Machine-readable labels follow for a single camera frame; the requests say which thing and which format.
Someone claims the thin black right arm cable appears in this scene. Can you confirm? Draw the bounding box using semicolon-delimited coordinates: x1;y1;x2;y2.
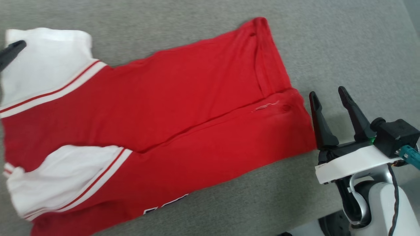
387;163;400;236

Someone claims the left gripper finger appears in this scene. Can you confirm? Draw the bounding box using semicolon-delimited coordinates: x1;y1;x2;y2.
0;40;27;72

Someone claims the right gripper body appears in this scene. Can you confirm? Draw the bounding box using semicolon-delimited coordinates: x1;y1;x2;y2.
314;139;403;185

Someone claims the red and white jersey garment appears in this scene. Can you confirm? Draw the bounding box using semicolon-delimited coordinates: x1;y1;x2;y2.
0;16;317;236

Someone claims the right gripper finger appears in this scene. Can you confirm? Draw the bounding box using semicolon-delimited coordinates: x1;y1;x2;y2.
338;86;377;143
309;91;339;151

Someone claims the grey fabric sofa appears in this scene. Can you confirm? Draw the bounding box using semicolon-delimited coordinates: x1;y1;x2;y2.
0;0;420;236

